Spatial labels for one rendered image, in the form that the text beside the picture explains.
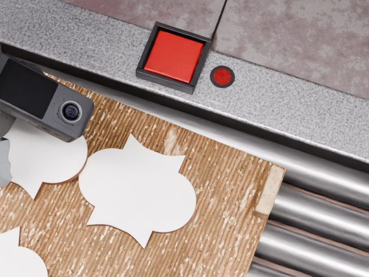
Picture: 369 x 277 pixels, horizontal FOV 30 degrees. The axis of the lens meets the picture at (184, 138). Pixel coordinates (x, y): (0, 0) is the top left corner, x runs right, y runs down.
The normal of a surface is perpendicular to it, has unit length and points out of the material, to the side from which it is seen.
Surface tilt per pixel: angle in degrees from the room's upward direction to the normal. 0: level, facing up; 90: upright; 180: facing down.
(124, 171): 0
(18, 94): 25
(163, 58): 0
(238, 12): 1
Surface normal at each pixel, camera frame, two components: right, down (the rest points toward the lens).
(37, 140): -0.02, -0.39
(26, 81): 0.43, -0.18
